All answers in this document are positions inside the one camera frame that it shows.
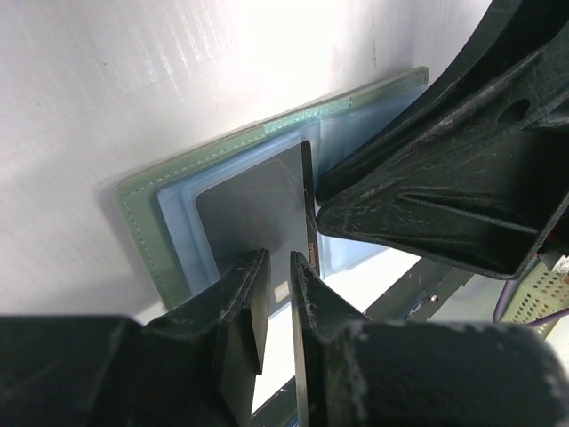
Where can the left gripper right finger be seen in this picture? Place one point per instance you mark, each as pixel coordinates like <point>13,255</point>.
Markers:
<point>353,371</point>

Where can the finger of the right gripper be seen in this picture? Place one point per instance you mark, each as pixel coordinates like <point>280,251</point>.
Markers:
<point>474,173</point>

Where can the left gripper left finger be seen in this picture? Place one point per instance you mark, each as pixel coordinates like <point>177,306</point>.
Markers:
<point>193,366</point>

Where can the green card holder wallet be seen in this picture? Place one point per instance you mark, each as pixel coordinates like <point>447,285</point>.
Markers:
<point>155,203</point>

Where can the perforated metal box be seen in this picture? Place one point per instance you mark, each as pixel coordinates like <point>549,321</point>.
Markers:
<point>539,297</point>

